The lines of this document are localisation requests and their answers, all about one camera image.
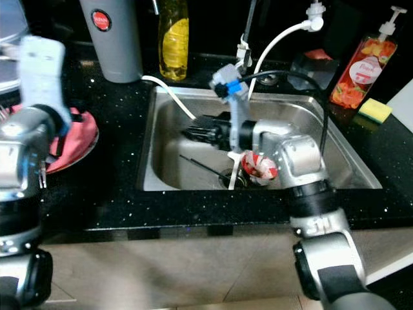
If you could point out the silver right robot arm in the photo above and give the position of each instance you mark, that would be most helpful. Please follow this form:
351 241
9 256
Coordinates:
297 158

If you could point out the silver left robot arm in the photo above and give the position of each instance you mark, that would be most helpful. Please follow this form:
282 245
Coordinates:
18 161

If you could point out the black chopstick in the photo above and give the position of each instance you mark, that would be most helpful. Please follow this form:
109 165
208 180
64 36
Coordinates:
203 166

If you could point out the pink plate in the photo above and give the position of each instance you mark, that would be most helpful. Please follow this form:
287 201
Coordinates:
80 152

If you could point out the stainless steel sink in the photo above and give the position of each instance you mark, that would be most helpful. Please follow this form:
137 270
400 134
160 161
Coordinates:
161 152

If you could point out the white plastic spoon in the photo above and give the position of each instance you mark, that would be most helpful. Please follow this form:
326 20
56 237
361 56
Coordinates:
234 171

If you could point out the red white paper cup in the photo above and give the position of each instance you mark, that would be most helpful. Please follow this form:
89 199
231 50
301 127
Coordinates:
261 169

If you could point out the yellow dish soap bottle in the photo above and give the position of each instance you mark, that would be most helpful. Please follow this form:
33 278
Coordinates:
173 45

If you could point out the grey thermos tumbler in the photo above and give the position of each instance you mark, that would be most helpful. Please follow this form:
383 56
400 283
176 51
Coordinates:
113 42

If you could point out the chrome sink faucet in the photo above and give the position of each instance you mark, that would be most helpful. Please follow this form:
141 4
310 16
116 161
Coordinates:
246 39

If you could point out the black plastic container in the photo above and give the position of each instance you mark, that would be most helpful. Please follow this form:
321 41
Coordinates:
315 70

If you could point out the beige cabinet front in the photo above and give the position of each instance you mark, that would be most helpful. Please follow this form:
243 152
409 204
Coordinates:
168 265

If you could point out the orange hand soap pump bottle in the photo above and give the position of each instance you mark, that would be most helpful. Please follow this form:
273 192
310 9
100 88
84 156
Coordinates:
361 71

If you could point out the yellow sponge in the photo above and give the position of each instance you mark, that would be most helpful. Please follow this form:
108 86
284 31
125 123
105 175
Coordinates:
375 111

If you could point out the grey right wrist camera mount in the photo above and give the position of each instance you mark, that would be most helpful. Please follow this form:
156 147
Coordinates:
234 87

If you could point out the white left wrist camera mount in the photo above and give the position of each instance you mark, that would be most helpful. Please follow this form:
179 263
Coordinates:
44 71

